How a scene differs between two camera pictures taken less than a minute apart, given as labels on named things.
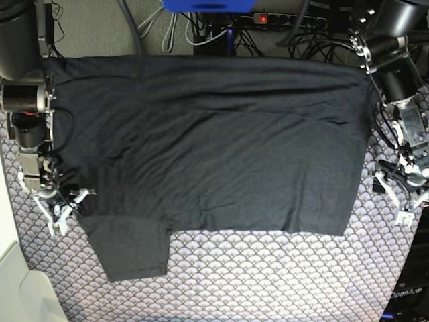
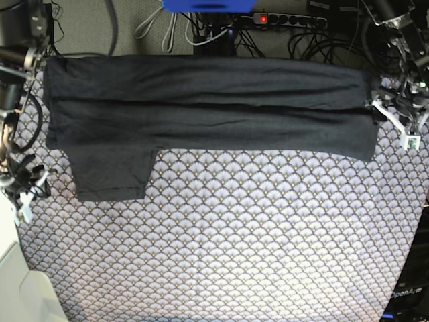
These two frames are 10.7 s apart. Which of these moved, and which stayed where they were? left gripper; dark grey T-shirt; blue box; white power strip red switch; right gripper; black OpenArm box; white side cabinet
Moved: dark grey T-shirt; right gripper; left gripper
Stayed: white side cabinet; blue box; black OpenArm box; white power strip red switch
